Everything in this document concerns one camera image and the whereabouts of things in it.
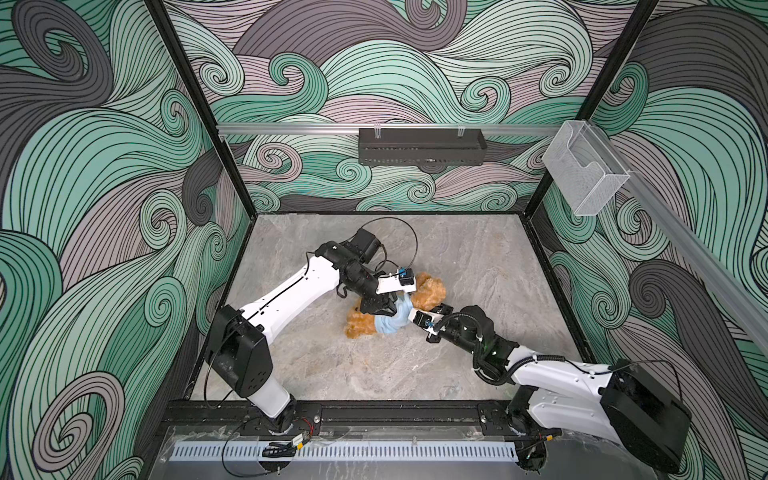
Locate brown teddy bear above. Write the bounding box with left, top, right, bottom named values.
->
left=344, top=272, right=447, bottom=339

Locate light blue bear hoodie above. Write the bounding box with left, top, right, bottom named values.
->
left=374, top=294, right=413, bottom=335

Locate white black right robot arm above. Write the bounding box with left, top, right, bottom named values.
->
left=408, top=304, right=691, bottom=474

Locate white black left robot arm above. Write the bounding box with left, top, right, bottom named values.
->
left=205, top=228, right=416, bottom=423

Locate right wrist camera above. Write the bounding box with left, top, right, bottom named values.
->
left=409, top=309, right=434, bottom=331

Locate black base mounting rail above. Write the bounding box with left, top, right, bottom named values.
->
left=160, top=400, right=545, bottom=437

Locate black perforated wall tray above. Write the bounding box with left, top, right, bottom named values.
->
left=358, top=129, right=488, bottom=167

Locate clear plastic wall holder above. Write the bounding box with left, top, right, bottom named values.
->
left=542, top=120, right=630, bottom=217

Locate aluminium back wall rail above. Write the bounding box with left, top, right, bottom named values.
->
left=217, top=122, right=560, bottom=137

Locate aluminium wall rail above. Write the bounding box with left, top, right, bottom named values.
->
left=593, top=126, right=767, bottom=353
left=217, top=122, right=560, bottom=137

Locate white slotted cable duct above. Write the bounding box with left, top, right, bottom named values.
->
left=168, top=440, right=518, bottom=462

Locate aluminium right wall rail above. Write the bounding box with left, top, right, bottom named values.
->
left=593, top=126, right=767, bottom=353

